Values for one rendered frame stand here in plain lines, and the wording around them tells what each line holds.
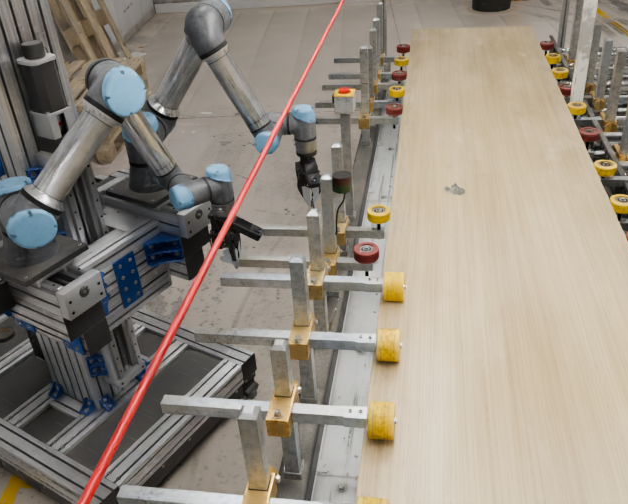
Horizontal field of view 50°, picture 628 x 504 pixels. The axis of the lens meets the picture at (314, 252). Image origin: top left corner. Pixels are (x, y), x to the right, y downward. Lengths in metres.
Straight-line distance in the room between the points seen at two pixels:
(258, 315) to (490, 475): 2.09
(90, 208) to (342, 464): 1.14
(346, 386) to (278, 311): 1.40
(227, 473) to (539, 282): 1.37
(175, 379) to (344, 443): 1.07
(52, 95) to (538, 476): 1.61
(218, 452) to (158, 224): 0.95
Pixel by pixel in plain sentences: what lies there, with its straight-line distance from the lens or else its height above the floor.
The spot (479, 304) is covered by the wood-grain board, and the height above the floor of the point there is 0.90.
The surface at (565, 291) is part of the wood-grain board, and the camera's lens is 2.00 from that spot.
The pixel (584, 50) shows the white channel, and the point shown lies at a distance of 3.34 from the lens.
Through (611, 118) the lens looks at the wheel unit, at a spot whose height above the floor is 0.86.
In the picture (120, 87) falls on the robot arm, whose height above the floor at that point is 1.51.
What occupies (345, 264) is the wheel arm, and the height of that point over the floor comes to 0.85.
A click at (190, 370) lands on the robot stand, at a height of 0.21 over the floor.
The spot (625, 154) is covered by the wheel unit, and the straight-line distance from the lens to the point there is 3.05.
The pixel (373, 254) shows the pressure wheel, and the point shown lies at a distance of 2.10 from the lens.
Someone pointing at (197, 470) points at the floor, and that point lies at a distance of 2.73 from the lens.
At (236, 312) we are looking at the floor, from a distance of 3.43.
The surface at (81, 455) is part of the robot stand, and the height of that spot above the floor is 0.21.
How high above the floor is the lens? 2.03
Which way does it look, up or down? 32 degrees down
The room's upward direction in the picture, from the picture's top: 4 degrees counter-clockwise
